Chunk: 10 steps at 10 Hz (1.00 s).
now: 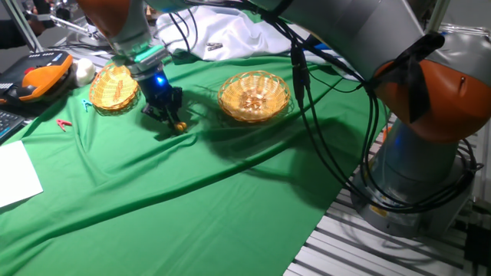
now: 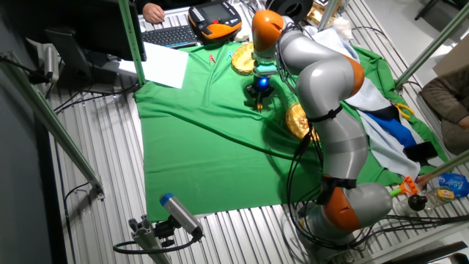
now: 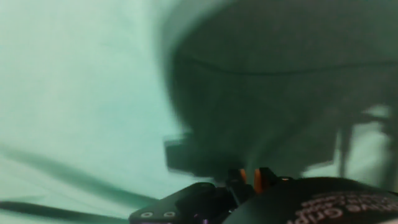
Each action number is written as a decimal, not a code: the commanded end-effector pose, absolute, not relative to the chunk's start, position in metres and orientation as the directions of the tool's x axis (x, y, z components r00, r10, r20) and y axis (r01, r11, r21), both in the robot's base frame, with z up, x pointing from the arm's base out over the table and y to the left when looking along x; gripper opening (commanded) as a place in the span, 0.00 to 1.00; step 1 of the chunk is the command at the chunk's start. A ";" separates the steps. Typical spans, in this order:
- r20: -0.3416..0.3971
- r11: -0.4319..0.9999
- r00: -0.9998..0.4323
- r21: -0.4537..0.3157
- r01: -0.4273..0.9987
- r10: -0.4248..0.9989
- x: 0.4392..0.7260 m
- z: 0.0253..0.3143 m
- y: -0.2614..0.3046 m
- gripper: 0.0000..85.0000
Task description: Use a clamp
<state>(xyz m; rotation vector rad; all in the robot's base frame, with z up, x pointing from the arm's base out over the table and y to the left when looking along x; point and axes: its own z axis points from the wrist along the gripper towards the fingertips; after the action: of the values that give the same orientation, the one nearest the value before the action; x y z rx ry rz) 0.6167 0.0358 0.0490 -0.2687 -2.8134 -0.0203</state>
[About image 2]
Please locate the yellow wicker basket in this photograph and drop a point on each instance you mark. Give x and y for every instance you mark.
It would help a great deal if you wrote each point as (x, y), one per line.
(242, 58)
(297, 121)

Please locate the orange black teach pendant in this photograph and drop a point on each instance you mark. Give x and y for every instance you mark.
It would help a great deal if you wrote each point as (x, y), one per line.
(216, 22)

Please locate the blue plastic bag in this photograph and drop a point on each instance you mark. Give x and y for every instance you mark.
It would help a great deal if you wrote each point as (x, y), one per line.
(456, 184)

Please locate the white cloth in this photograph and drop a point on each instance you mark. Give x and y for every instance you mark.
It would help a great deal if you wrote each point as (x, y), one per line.
(384, 150)

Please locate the red plastic clamp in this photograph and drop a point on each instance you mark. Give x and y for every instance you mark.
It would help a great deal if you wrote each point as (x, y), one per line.
(212, 58)

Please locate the silver cylindrical camera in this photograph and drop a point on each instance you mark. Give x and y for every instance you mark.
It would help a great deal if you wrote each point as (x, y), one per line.
(51, 63)

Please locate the silver camera blue cap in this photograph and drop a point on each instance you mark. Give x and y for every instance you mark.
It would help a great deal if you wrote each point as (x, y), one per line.
(179, 212)

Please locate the person's bare hand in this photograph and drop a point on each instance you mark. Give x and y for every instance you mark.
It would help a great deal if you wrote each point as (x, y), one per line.
(154, 13)

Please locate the brown cardboard sheet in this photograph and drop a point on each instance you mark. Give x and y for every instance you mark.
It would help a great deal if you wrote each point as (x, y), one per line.
(454, 60)

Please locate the white round object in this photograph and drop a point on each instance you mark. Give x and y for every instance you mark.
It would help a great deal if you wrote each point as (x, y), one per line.
(242, 36)

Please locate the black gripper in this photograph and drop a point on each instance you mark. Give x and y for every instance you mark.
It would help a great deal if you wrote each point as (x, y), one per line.
(261, 86)

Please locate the green table cloth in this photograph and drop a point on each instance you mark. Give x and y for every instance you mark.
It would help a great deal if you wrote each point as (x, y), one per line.
(205, 157)

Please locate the blue plastic clamp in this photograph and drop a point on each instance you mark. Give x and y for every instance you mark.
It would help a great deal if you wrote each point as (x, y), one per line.
(229, 55)

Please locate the clear bottle black cap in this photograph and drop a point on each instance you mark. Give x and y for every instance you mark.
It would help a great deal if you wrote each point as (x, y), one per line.
(417, 202)

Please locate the black chair base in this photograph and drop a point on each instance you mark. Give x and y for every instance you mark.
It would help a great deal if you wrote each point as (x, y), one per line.
(432, 5)

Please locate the black filament spool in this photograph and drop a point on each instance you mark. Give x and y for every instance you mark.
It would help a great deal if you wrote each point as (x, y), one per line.
(291, 7)

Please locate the black phone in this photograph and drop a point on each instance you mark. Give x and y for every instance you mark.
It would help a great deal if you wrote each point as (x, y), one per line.
(421, 151)

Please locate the aluminium camera mount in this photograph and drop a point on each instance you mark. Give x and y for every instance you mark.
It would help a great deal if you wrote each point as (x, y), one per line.
(146, 238)

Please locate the white paper sheet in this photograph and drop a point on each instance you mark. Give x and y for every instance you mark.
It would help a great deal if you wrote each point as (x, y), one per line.
(163, 66)

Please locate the black metal bar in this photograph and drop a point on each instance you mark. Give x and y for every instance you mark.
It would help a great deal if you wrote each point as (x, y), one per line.
(425, 254)

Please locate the white crumpled bag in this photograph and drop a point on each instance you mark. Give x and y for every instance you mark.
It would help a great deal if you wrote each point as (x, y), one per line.
(342, 28)

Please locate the black monitor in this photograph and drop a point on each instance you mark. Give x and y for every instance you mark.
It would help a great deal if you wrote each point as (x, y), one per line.
(91, 25)

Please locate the black keyboard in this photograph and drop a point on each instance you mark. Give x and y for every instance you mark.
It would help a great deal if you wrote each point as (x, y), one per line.
(170, 36)

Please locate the person in brown sweater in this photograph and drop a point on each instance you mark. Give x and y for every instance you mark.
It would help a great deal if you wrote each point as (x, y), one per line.
(447, 99)

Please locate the gold foil package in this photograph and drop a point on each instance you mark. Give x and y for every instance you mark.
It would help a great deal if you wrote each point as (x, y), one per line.
(316, 15)

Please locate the green frame post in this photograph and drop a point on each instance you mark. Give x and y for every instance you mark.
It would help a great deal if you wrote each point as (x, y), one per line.
(432, 45)
(328, 14)
(445, 166)
(47, 117)
(132, 40)

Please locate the orange green plastic tool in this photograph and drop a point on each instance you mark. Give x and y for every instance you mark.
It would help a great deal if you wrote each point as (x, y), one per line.
(407, 186)

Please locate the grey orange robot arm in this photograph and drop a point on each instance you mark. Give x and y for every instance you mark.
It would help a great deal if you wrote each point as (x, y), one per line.
(329, 84)

